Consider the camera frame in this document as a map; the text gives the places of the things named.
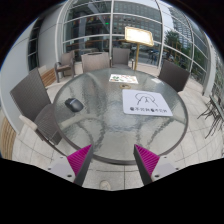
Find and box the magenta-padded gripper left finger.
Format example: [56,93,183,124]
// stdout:
[47,143,95,187]

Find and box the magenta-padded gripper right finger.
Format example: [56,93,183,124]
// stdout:
[133,143,182,187]

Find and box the black computer mouse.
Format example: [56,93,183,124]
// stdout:
[64,97,85,113]

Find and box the white printed mouse pad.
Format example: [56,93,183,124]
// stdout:
[121,88,174,117]

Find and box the wooden slat bench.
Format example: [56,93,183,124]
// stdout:
[0,116,18,160]
[37,65,58,88]

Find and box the laminated picture menu sheet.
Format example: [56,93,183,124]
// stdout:
[108,73,139,85]

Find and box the grey wicker chair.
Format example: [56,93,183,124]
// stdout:
[157,59,191,94]
[110,47,132,69]
[9,67,66,156]
[80,51,111,73]

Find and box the green metal table set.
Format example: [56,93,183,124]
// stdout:
[197,94,224,139]

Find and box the grey wicker armchair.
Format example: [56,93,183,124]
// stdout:
[53,50,76,84]

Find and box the gold menu sign stand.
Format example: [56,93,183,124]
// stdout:
[124,26,155,71]

